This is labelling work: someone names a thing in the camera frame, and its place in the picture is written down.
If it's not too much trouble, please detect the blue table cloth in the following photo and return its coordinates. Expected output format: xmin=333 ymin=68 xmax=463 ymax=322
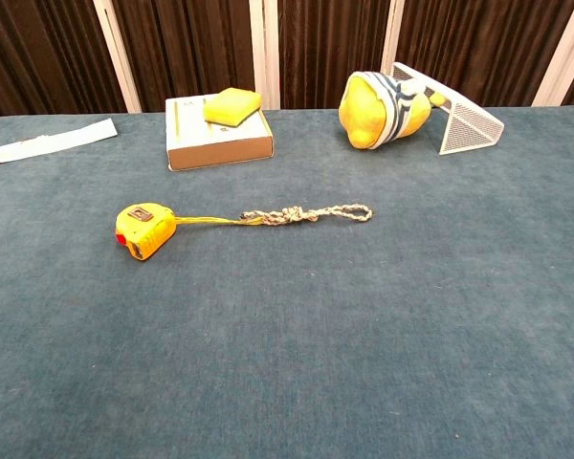
xmin=0 ymin=105 xmax=574 ymax=459

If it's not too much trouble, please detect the yellow tape measure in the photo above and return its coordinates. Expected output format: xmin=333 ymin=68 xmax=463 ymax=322
xmin=114 ymin=203 xmax=178 ymax=262

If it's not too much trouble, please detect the white frame post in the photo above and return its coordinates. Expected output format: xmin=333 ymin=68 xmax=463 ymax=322
xmin=92 ymin=0 xmax=143 ymax=114
xmin=249 ymin=0 xmax=281 ymax=111
xmin=380 ymin=0 xmax=406 ymax=77
xmin=531 ymin=0 xmax=574 ymax=107

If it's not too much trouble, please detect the yellow plush toy striped shirt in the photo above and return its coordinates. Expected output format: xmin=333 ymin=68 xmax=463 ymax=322
xmin=338 ymin=71 xmax=448 ymax=151

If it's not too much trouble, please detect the braided grey rope loop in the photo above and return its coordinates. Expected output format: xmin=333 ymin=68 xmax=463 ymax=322
xmin=174 ymin=204 xmax=374 ymax=228

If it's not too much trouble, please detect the white flat cardboard box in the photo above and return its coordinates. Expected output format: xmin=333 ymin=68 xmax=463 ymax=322
xmin=165 ymin=94 xmax=275 ymax=172

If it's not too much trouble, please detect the dark brown curtain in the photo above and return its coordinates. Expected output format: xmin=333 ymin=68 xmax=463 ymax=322
xmin=0 ymin=0 xmax=574 ymax=118

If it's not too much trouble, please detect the yellow sponge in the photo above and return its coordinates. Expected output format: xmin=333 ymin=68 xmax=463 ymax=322
xmin=202 ymin=87 xmax=263 ymax=128

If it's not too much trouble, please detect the white paper strip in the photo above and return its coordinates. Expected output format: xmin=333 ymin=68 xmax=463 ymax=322
xmin=0 ymin=119 xmax=119 ymax=164

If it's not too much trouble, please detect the white wire mesh basket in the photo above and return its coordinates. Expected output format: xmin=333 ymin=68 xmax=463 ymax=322
xmin=390 ymin=61 xmax=505 ymax=156

